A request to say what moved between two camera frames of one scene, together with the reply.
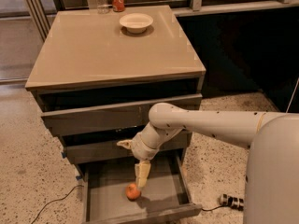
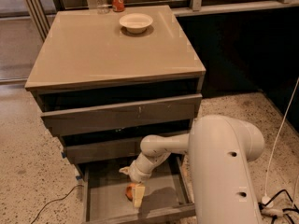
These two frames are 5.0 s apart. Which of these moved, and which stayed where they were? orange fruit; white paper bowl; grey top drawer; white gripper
Moved: white gripper
Stayed: grey top drawer; white paper bowl; orange fruit
